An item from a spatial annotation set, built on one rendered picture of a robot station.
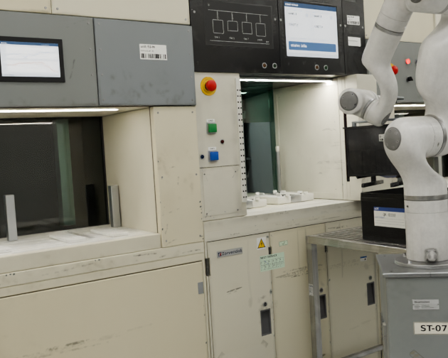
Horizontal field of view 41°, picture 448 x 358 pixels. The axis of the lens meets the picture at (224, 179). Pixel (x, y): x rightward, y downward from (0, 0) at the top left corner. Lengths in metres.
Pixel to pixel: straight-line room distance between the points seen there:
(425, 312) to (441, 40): 0.74
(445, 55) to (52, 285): 1.31
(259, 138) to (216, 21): 1.16
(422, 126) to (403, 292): 0.46
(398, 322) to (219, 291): 0.72
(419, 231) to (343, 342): 0.99
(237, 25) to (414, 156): 0.89
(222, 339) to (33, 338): 0.69
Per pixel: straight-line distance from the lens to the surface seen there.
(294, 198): 2.62
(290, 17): 2.42
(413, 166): 1.72
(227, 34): 2.21
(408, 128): 1.70
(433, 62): 1.72
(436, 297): 1.73
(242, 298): 2.25
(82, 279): 1.93
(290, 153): 2.87
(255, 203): 2.48
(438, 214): 1.76
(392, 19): 1.86
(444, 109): 1.78
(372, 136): 2.13
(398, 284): 1.70
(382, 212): 2.17
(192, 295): 2.12
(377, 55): 1.89
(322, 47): 2.51
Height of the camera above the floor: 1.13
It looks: 3 degrees down
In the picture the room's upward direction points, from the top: 3 degrees counter-clockwise
